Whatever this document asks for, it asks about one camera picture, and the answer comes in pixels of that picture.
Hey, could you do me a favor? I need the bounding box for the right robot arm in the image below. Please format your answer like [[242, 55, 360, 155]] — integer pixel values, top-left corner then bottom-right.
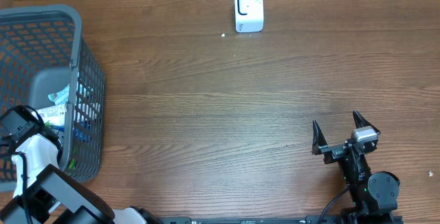
[[311, 109, 403, 223]]

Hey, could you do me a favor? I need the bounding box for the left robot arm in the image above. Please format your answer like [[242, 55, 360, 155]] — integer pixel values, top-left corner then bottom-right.
[[1, 105, 160, 224]]

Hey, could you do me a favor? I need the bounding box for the blue snack packet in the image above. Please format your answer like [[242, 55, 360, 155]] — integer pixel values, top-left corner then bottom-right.
[[48, 122, 91, 144]]

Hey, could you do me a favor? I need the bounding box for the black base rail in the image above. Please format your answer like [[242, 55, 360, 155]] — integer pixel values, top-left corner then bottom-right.
[[153, 215, 404, 224]]

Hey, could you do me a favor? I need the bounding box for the white tube with gold cap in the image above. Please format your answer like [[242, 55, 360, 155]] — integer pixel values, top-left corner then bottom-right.
[[32, 104, 67, 126]]

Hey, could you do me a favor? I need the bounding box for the white barcode scanner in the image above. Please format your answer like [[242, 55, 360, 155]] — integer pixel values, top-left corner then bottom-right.
[[234, 0, 264, 33]]

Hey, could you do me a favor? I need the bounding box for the green clear snack bag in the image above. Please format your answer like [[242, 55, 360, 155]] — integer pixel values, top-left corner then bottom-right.
[[44, 121, 79, 170]]

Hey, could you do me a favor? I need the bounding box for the teal white snack packet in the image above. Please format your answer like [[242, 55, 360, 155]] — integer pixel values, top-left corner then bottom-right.
[[48, 84, 89, 105]]

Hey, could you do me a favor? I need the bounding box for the grey plastic mesh basket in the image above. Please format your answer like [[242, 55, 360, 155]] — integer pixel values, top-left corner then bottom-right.
[[1, 5, 106, 183]]

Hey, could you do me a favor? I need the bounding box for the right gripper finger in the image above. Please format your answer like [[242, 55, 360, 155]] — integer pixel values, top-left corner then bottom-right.
[[311, 120, 328, 155], [353, 109, 380, 135]]

